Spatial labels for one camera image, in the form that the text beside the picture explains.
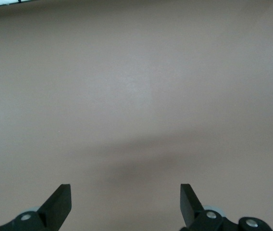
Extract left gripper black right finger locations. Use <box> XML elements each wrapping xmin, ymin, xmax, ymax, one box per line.
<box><xmin>180</xmin><ymin>183</ymin><xmax>272</xmax><ymax>231</ymax></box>

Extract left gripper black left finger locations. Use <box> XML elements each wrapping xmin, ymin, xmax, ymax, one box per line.
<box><xmin>0</xmin><ymin>184</ymin><xmax>73</xmax><ymax>231</ymax></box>

